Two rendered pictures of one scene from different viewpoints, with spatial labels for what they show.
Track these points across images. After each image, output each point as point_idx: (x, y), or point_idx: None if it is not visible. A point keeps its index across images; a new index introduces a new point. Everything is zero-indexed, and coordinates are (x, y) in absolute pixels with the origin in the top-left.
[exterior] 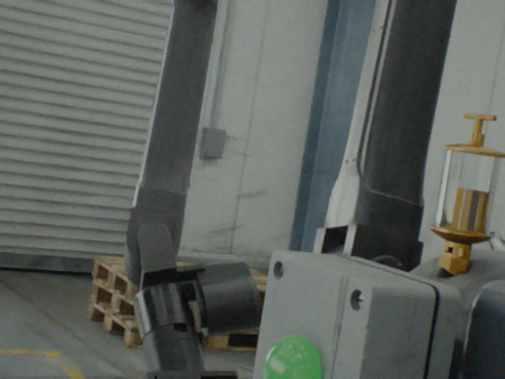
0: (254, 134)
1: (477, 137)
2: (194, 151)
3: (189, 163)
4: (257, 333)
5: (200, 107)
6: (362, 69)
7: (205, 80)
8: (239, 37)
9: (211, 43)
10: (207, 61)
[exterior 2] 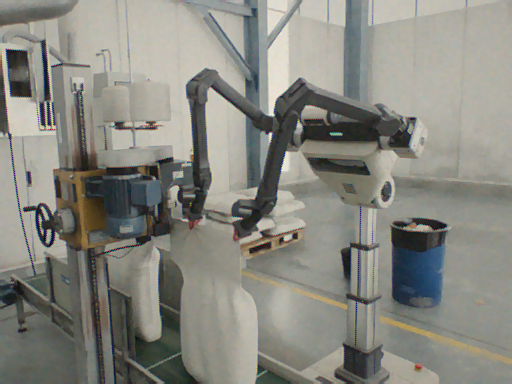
0: None
1: (191, 149)
2: (264, 170)
3: (263, 173)
4: None
5: (267, 156)
6: (207, 141)
7: (269, 147)
8: None
9: (272, 133)
10: (270, 140)
